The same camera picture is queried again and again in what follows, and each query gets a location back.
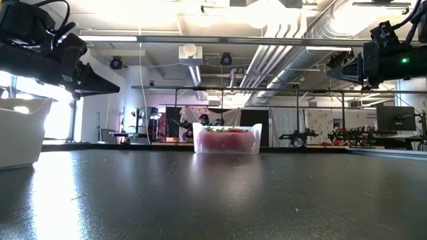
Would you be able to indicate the silver ventilation duct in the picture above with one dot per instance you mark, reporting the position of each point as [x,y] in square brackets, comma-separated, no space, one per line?
[293,66]

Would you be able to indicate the white patterned curtain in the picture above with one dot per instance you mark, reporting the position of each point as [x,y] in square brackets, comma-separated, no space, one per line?
[320,123]

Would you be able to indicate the black equipment rack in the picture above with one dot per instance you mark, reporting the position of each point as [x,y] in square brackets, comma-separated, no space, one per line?
[146,116]

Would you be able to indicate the small translucent plastic basket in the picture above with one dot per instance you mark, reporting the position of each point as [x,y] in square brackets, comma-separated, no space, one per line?
[257,143]

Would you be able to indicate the person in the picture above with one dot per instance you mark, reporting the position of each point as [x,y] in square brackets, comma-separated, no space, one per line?
[203,120]

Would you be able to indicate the black computer monitor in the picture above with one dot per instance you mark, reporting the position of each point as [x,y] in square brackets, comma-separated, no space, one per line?
[395,118]

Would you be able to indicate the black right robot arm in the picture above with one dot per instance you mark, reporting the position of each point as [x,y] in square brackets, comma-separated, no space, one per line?
[423,30]

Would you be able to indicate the black pipe frame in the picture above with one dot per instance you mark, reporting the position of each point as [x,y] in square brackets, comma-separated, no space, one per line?
[233,89]

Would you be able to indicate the black round ceiling camera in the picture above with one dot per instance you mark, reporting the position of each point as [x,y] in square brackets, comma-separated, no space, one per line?
[116,63]
[226,59]

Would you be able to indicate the white light strip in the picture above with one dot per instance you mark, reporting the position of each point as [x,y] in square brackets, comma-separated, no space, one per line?
[328,49]
[106,38]

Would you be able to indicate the black ceiling spotlight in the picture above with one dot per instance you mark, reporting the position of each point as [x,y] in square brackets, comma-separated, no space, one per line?
[338,57]

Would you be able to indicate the black background robot arm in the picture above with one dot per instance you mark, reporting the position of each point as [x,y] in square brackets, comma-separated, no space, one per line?
[297,136]

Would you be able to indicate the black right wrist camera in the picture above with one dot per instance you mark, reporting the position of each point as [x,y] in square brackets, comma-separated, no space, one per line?
[383,33]

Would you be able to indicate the white ceiling pipes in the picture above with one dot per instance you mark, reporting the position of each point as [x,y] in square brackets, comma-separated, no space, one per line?
[263,56]

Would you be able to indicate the grey waste bin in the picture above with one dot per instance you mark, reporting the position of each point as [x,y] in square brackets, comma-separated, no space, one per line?
[107,136]

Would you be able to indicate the white ceiling box device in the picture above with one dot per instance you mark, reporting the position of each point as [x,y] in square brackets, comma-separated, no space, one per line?
[190,55]

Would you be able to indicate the grey rig crossbar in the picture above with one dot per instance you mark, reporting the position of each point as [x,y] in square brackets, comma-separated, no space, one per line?
[233,40]

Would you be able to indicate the white hanging cloth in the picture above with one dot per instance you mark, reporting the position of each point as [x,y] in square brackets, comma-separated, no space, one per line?
[230,115]

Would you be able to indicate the white plastic basket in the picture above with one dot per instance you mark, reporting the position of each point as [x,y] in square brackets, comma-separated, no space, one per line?
[20,140]

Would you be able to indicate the bright window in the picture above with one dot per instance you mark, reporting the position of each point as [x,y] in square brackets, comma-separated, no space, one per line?
[56,116]

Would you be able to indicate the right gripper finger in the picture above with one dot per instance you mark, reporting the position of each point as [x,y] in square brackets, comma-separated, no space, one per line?
[353,77]
[353,65]

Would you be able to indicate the black partition panel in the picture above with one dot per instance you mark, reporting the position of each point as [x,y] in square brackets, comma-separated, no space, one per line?
[255,116]

